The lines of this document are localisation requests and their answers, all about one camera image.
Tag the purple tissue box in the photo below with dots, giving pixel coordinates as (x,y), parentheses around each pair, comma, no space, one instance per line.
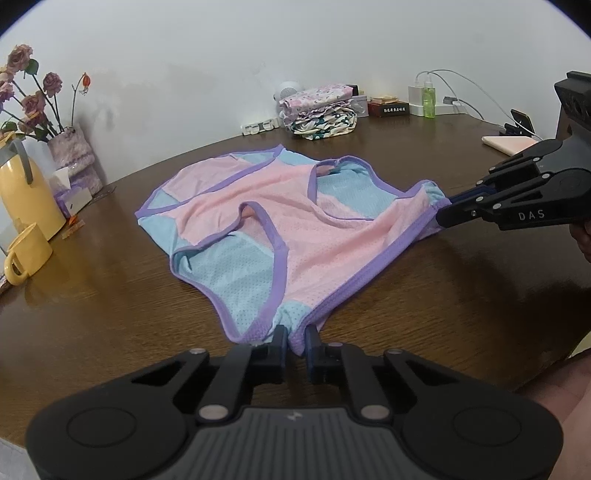
(70,199)

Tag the white round device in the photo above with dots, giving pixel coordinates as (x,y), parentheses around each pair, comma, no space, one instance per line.
(286,89)

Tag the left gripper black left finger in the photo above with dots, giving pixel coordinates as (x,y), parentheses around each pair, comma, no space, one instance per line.
(215,388)

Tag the yellow thermos jug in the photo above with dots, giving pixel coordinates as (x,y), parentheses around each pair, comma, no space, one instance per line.
(25,194)

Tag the green spray bottle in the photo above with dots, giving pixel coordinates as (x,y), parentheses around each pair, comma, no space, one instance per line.
(429,98)

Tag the small black box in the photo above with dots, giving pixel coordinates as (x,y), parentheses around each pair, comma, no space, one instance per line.
(355,89)

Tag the small yellow packet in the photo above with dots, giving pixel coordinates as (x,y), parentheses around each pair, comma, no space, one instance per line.
(384,100)

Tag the yellow mug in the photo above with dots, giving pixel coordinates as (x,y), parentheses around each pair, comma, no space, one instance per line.
(27,254)

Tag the person's left hand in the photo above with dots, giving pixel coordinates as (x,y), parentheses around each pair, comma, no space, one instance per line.
(565,392)

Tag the white power bank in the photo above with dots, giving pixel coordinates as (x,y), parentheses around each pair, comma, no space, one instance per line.
(415,95)

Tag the purple vase with dried flowers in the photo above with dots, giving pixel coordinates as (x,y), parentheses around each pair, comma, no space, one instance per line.
(29,103)

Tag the pink notebook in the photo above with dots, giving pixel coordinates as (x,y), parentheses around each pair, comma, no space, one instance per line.
(509,145)

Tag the green white floral folded cloth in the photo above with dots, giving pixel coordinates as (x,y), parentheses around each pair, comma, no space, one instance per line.
(324,123)

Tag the black phone stand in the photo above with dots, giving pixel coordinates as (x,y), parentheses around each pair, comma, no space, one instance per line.
(521,125)

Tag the white power strip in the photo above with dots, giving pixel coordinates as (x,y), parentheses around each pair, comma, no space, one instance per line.
(257,128)

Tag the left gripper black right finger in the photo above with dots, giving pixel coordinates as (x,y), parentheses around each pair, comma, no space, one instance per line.
(379,387)

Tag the purple floral folded cloth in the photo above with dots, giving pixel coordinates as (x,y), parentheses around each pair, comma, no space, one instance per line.
(314,98)

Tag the lavender tin box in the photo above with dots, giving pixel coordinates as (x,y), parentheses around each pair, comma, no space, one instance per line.
(359,104)

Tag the white extension socket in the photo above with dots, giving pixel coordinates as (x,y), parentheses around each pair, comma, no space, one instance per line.
(439,109)

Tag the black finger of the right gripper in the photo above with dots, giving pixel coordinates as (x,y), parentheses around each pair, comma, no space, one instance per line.
(519,168)
(548,200)

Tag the pink blue mesh shirt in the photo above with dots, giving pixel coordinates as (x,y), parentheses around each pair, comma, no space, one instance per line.
(274,238)

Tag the person's right hand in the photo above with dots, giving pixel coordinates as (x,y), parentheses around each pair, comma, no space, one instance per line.
(582,235)

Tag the red black box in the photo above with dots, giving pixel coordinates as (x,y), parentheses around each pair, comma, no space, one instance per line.
(389,109)

